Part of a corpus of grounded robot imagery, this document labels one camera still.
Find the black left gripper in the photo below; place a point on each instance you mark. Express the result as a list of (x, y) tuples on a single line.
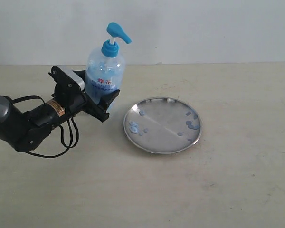
[(68, 101)]

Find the blue pump lotion bottle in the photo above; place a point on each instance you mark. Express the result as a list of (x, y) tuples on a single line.
[(105, 65)]

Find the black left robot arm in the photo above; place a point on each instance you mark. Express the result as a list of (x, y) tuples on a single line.
[(24, 132)]

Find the round stainless steel plate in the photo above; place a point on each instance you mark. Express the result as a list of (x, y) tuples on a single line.
[(162, 125)]

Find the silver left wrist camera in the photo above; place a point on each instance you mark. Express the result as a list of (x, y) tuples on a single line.
[(67, 77)]

